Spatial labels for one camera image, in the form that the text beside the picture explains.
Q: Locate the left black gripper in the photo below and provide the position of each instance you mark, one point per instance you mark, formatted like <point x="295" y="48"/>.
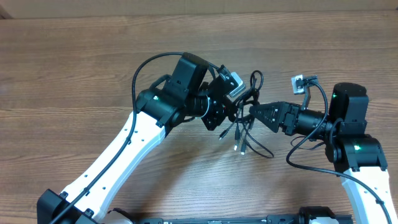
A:
<point x="219" y="112"/>

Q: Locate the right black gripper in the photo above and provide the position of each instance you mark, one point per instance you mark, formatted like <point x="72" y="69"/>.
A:
<point x="285" y="116"/>

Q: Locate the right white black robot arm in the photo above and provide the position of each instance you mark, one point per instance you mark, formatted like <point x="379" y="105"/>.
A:
<point x="358" y="158"/>

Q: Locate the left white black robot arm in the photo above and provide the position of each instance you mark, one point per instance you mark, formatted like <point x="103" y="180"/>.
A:
<point x="196" y="89"/>

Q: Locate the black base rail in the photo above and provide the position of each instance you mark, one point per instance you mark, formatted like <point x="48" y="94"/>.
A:
<point x="305" y="215"/>

